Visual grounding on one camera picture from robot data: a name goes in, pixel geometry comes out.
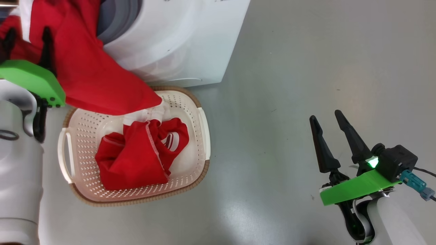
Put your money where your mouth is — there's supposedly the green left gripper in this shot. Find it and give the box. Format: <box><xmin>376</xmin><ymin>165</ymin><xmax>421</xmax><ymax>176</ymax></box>
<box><xmin>0</xmin><ymin>27</ymin><xmax>66</xmax><ymax>143</ymax></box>

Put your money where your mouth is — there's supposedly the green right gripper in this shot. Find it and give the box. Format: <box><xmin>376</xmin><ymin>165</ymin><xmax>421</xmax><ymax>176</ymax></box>
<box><xmin>309</xmin><ymin>110</ymin><xmax>402</xmax><ymax>244</ymax></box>

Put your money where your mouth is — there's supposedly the red garment with white band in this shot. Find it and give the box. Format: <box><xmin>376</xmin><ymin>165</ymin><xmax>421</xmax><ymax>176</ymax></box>
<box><xmin>0</xmin><ymin>0</ymin><xmax>167</xmax><ymax>126</ymax></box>

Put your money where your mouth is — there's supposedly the grey rubber door seal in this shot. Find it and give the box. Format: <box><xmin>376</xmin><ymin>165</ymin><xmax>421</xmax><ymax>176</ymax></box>
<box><xmin>97</xmin><ymin>0</ymin><xmax>143</xmax><ymax>45</ymax></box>

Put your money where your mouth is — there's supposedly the cream perforated laundry basket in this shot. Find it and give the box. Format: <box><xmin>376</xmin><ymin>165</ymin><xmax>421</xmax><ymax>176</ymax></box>
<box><xmin>58</xmin><ymin>86</ymin><xmax>211</xmax><ymax>207</ymax></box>

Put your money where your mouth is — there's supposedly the white front-load washing machine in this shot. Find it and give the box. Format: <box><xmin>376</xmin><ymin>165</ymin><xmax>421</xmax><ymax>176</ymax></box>
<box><xmin>97</xmin><ymin>0</ymin><xmax>251</xmax><ymax>88</ymax></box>

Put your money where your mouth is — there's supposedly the black cable with teal connector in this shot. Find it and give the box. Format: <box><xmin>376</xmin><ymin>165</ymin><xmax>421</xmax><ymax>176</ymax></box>
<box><xmin>399</xmin><ymin>167</ymin><xmax>436</xmax><ymax>201</ymax></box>

